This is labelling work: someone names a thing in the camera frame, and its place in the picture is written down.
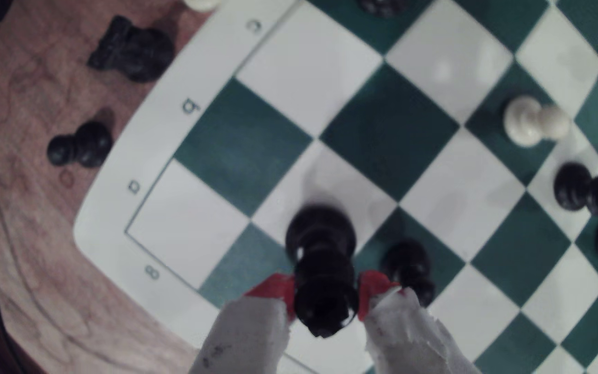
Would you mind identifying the green and white chess mat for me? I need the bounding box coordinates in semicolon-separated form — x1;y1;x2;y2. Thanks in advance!
73;0;598;374

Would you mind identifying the tall black chess piece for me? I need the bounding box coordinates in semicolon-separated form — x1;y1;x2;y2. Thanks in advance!
284;205;360;339

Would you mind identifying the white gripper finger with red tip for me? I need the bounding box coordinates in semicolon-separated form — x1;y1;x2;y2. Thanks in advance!
357;270;481;374
190;274;296;374

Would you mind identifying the white chess pawn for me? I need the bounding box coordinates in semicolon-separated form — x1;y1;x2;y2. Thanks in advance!
503;95;571;149
182;0;222;13

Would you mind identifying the black chess knight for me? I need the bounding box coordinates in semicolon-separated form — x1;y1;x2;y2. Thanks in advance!
87;16;176;84

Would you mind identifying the black chess bishop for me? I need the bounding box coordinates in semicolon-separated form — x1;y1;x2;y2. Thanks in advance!
553;162;598;218

